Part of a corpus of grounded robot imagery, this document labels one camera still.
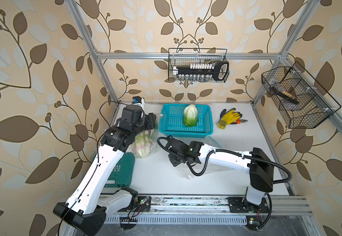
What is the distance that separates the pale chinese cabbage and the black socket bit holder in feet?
0.61

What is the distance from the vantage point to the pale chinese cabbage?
97 centimetres

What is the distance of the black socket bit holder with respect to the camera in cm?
83
